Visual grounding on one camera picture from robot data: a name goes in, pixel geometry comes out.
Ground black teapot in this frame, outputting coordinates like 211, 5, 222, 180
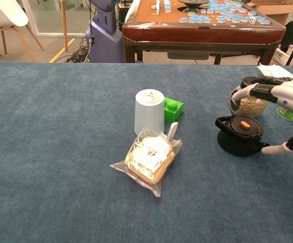
215, 114, 270, 157

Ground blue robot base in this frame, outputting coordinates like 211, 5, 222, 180
85, 0, 123, 63

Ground green chip canister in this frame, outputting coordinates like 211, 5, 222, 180
276, 68, 293, 123

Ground white paper bag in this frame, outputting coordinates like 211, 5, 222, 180
257, 64, 293, 79

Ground glass grain jar black lid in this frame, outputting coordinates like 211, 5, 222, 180
229, 76, 268, 118

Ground cardboard box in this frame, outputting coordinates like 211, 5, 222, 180
247, 0, 293, 26

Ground brown mahjong table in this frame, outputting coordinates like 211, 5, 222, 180
122, 0, 287, 65

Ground green toy brick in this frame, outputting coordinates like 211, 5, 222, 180
163, 97, 185, 123

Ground black mahjong centre disc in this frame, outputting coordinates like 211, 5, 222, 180
178, 0, 210, 13

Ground light blue mug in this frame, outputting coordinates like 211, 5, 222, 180
134, 89, 179, 140

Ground bagged sliced bread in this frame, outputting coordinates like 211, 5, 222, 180
109, 128, 183, 198

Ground wooden pole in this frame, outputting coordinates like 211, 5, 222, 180
61, 0, 69, 52

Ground blue felt tablecloth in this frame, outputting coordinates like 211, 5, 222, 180
0, 62, 293, 243

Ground white chair wooden legs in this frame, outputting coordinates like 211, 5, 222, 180
0, 0, 45, 62

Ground black cable bundle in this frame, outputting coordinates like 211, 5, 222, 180
64, 37, 91, 63

